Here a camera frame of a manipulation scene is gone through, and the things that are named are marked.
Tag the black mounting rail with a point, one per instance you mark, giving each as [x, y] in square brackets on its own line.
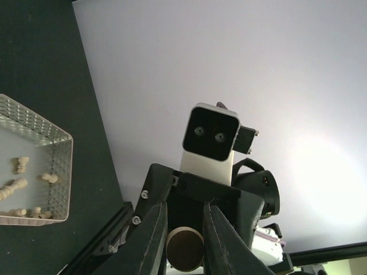
[103, 245]

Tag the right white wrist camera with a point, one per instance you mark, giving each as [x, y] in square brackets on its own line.
[213, 135]

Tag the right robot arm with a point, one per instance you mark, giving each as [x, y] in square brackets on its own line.
[265, 243]

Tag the pink tin with pieces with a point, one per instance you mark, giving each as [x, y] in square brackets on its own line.
[36, 167]

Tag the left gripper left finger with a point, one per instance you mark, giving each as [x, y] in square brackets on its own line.
[142, 252]

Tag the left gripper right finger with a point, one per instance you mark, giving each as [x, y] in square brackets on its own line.
[225, 252]

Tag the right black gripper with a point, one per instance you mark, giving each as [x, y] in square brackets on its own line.
[186, 195]

